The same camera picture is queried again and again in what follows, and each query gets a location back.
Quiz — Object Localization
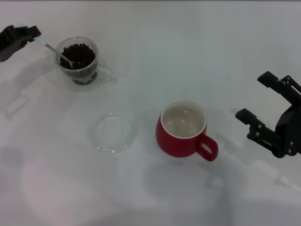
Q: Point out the red mug with white interior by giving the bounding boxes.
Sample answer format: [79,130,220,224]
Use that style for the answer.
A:
[155,99,219,162]

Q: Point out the clear glass saucer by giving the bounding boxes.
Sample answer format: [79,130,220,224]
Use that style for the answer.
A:
[94,113,136,155]

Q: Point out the clear double-wall glass cup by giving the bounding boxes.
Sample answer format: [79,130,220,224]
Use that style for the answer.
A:
[54,36,118,92]

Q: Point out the blue-handled metal spoon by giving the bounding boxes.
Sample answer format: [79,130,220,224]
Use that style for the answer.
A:
[18,23,75,69]

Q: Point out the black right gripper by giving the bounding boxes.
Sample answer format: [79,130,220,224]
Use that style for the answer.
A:
[235,71,301,158]

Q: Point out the dark coffee beans pile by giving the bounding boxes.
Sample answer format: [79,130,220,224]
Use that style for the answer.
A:
[59,43,96,85]

